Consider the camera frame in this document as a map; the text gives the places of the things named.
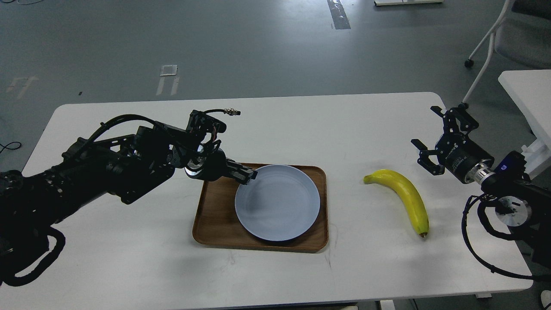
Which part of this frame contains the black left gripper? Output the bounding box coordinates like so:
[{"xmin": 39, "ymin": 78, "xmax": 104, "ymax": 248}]
[{"xmin": 184, "ymin": 149, "xmax": 258, "ymax": 185}]

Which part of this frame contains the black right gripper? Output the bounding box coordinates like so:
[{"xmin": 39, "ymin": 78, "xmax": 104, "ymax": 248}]
[{"xmin": 411, "ymin": 105, "xmax": 495, "ymax": 184}]

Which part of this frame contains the light blue plate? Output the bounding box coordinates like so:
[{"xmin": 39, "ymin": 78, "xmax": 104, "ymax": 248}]
[{"xmin": 235, "ymin": 164, "xmax": 321, "ymax": 242}]

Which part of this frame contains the yellow banana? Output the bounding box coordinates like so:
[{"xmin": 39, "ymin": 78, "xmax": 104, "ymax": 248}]
[{"xmin": 362, "ymin": 169, "xmax": 430, "ymax": 238}]

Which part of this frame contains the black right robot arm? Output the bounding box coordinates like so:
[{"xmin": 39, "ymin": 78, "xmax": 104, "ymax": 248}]
[{"xmin": 411, "ymin": 104, "xmax": 550, "ymax": 282}]

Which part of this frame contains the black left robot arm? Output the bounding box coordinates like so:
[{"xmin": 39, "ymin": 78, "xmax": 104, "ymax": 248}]
[{"xmin": 0, "ymin": 110, "xmax": 257, "ymax": 287}]

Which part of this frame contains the white office chair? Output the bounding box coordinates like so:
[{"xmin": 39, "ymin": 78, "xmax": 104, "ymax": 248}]
[{"xmin": 461, "ymin": 0, "xmax": 551, "ymax": 105}]

